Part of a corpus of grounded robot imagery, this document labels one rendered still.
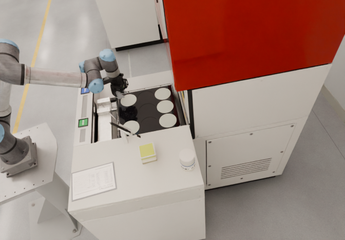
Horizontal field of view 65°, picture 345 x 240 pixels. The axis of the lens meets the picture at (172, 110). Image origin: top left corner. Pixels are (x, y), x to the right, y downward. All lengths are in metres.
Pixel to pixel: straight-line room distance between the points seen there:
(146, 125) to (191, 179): 0.45
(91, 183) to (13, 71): 0.60
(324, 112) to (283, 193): 0.97
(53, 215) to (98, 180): 1.17
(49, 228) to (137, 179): 1.31
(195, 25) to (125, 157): 0.73
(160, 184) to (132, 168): 0.16
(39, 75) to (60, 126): 1.72
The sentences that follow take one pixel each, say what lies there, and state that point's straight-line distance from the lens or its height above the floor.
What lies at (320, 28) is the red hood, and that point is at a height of 1.44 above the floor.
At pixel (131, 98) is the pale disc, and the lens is 1.71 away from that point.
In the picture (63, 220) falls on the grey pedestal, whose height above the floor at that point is 0.01.
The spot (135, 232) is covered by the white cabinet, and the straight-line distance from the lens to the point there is 1.72.
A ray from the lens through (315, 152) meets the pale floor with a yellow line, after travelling 2.64.
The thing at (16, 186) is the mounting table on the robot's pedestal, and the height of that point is 0.82.
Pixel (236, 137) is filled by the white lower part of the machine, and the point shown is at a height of 0.74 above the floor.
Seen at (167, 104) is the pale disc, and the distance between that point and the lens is 1.63.
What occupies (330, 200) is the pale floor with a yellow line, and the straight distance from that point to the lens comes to 2.47.
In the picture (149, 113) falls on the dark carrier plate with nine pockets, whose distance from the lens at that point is 1.61.
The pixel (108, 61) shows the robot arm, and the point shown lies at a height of 1.24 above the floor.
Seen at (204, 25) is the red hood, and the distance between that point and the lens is 1.05.
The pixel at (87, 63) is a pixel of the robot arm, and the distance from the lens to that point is 1.49.
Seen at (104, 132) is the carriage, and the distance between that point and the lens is 1.62.
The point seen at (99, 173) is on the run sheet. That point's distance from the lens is 1.38.
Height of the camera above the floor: 2.12
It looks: 50 degrees down
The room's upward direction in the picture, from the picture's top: 9 degrees counter-clockwise
